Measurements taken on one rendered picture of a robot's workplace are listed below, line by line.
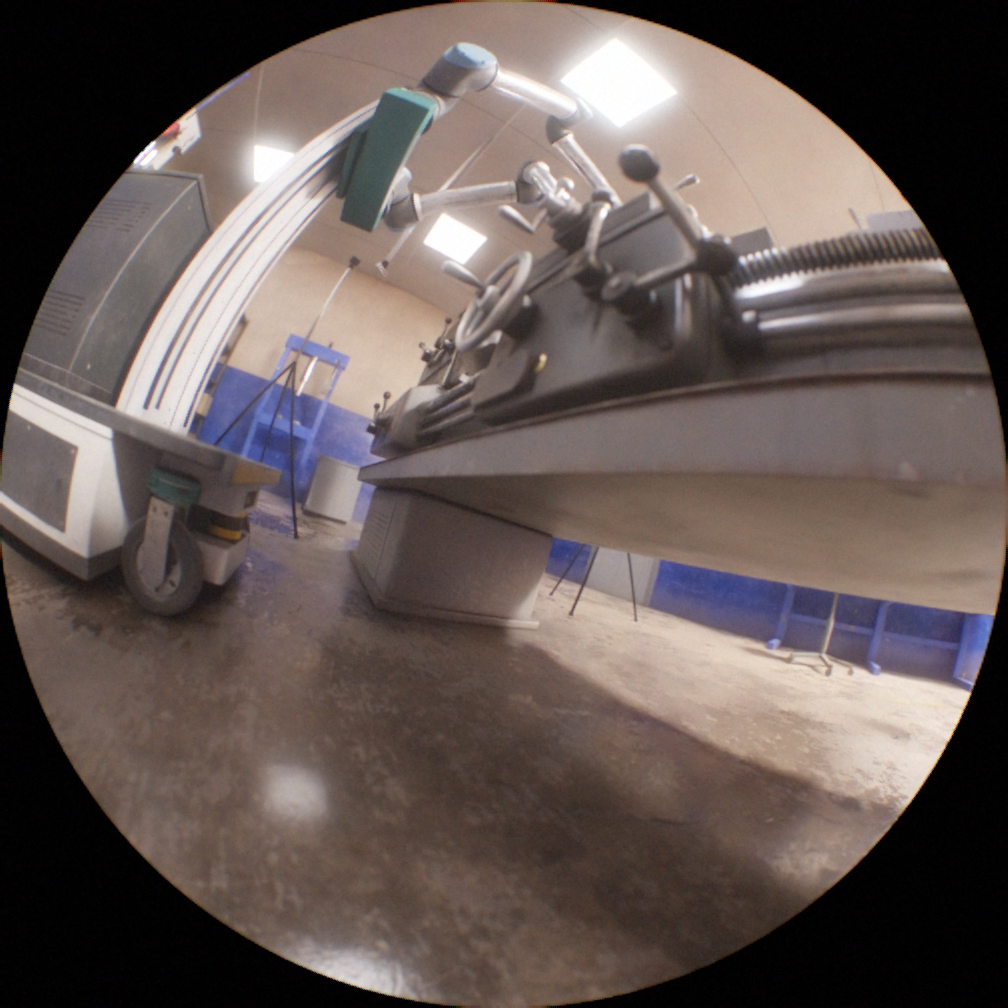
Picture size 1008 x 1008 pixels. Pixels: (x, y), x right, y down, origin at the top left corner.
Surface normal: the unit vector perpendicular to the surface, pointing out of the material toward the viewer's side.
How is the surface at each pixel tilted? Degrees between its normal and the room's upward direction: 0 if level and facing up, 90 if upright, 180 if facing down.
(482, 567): 90
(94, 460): 90
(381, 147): 180
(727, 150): 180
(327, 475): 90
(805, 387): 90
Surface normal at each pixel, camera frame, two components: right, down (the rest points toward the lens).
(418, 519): 0.53, 0.06
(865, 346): -0.80, -0.29
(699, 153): -0.28, 0.95
